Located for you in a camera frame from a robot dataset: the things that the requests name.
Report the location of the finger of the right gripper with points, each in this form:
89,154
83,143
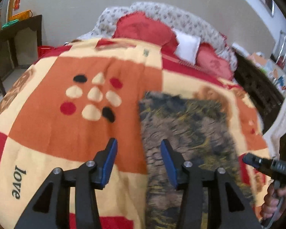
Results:
260,164

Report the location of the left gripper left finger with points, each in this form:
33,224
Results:
50,205

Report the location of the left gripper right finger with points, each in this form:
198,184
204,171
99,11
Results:
227,206

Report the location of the dark floral patterned shirt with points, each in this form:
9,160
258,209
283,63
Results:
198,129

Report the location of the person's right hand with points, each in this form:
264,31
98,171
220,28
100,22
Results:
269,207

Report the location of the white ornate upholstered chair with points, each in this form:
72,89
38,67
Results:
275,132

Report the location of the carved dark wooden cabinet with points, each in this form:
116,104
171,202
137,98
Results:
264,95

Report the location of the orange red patchwork blanket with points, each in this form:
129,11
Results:
66,107

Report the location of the right red heart pillow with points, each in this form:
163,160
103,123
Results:
209,61

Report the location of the red heart pillow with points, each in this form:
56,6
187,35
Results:
140,27
209,61

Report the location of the white square pillow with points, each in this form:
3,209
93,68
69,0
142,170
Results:
188,46

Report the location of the floral padded headboard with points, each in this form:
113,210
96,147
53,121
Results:
174,17

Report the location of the left red heart pillow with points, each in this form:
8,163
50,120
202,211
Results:
140,27

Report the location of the green bundle on table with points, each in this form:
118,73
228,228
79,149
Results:
10,23

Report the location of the orange basket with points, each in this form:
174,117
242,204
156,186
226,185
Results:
21,16

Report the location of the red paper wall decoration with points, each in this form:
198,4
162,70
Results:
16,4

